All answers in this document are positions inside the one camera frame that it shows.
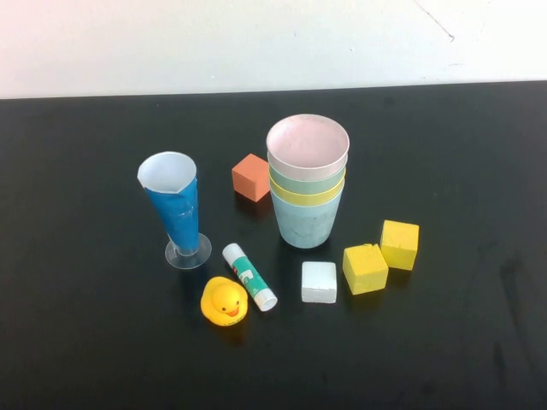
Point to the white green glue stick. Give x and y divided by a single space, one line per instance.
248 277

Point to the orange-red foam cube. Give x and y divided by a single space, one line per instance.
250 179

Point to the light pink plastic cup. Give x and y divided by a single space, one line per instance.
307 141

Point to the white foam block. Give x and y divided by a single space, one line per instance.
318 282

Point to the chipped yellow foam cube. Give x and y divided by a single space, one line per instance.
365 271

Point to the yellow rubber duck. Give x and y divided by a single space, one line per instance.
222 303

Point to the light blue plastic cup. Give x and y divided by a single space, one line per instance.
305 226

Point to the blue-wrapped conical measuring glass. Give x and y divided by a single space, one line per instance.
175 213

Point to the yellow plastic cup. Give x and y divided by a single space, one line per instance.
307 200

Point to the light green plastic cup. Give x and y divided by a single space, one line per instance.
295 184

